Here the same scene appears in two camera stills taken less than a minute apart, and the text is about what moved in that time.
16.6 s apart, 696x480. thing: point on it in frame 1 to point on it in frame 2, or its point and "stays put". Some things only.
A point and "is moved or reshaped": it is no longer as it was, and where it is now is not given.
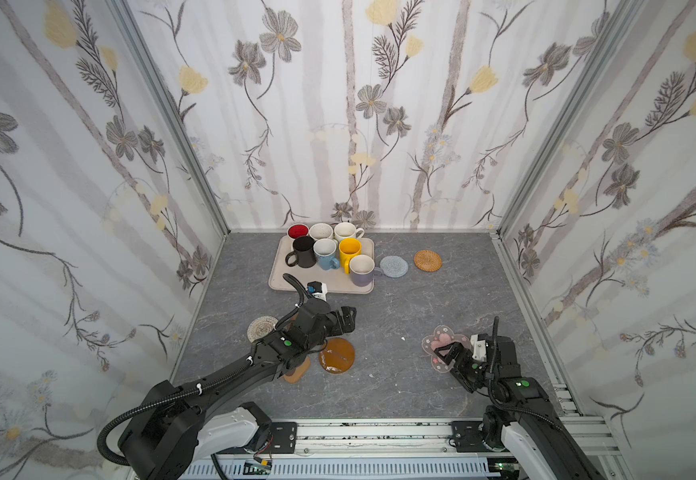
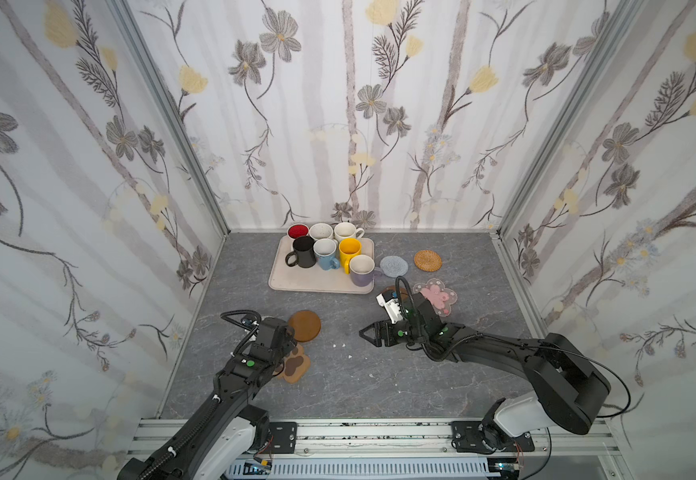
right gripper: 462,360 to 393,333
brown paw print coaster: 299,373 stays put
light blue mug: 325,251 stays put
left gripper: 336,320 to 282,346
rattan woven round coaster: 428,261 stays put
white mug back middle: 321,230 stays put
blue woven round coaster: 394,266 stays put
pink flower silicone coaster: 442,335 is moved or reshaped
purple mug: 363,270 stays put
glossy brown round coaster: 338,355 to 403,293
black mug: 305,251 stays put
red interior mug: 297,230 stays put
